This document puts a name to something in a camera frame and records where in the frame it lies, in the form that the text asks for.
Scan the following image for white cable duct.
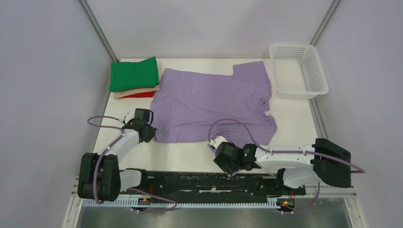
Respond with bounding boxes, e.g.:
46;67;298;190
83;196;280;209

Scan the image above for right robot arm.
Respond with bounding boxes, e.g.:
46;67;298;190
208;136;351;194

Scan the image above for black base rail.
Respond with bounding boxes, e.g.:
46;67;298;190
88;169;307;204

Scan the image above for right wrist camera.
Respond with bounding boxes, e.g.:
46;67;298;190
208;136;227;152

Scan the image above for purple t-shirt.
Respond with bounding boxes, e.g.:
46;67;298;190
151;61;278;147

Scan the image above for green folded t-shirt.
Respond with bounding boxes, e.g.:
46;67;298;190
109;57;159;92

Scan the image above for beige folded t-shirt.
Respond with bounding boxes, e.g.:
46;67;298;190
113;85;160;99

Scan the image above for white plastic basket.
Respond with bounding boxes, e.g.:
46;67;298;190
269;44;329;99

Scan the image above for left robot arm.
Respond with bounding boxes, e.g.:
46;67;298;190
77;108;157;204

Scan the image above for red folded t-shirt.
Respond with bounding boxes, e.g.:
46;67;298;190
122;91;155;98

